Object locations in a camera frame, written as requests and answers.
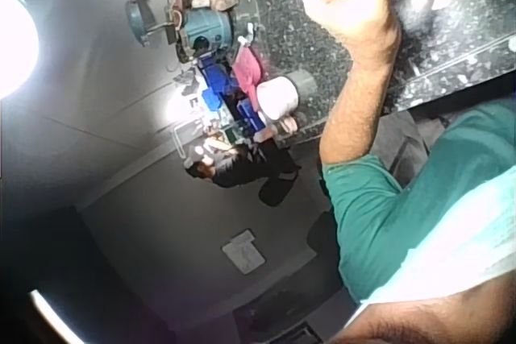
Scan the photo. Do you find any blue plastic crate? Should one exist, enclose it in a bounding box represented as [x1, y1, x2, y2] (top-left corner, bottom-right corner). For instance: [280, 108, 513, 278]
[235, 98, 268, 134]

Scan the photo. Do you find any pink cloth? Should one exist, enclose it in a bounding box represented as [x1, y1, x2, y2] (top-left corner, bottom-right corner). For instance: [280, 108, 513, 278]
[232, 44, 272, 114]

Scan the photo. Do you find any white floor cloth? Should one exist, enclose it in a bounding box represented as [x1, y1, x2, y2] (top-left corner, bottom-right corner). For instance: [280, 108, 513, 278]
[221, 229, 267, 276]

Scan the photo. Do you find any person's left hand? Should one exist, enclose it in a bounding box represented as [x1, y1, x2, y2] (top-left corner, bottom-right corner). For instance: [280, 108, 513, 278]
[293, 0, 403, 48]

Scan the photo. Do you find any grey cup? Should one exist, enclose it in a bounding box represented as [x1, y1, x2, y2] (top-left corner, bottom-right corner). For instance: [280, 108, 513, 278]
[286, 69, 318, 94]

